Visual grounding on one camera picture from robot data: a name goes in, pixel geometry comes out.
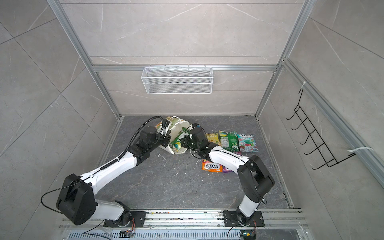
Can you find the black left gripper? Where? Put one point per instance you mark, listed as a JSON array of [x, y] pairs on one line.
[[166, 140]]

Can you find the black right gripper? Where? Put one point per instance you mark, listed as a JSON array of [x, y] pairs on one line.
[[185, 143]]

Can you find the green white snack packet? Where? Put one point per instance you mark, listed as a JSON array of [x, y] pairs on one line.
[[178, 143]]

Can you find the white floral paper bag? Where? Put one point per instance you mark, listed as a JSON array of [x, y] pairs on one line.
[[174, 129]]

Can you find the yellow chips snack bag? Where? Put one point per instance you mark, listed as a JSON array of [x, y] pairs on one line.
[[213, 138]]

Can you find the orange snack packet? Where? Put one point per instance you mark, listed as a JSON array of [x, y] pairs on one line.
[[211, 167]]

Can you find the green Fox's candy bag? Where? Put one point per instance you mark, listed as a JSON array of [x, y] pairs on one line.
[[229, 141]]

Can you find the teal snack packet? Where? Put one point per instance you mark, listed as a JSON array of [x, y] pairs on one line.
[[247, 143]]

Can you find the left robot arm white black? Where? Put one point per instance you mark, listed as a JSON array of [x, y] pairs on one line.
[[77, 197]]

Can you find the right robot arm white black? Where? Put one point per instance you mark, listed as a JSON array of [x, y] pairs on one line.
[[256, 180]]

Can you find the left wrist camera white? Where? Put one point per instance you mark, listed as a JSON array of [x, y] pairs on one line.
[[164, 128]]

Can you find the white wire mesh basket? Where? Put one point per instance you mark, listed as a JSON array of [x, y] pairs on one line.
[[177, 80]]

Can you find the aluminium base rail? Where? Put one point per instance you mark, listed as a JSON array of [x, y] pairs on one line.
[[208, 224]]

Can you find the black wire hook rack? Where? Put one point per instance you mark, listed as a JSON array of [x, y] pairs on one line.
[[328, 159]]

